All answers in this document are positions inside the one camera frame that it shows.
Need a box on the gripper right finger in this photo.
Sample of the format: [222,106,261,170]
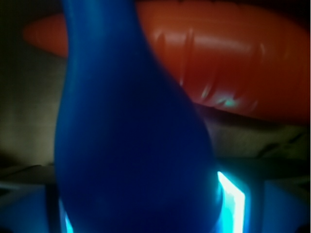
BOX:
[216,171,311,233]

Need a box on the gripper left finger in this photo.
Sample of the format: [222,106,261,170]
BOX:
[0,182,73,233]

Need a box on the blue plastic bottle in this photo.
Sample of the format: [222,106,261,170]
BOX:
[54,0,223,233]

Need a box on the orange toy carrot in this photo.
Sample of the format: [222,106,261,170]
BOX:
[23,0,311,125]

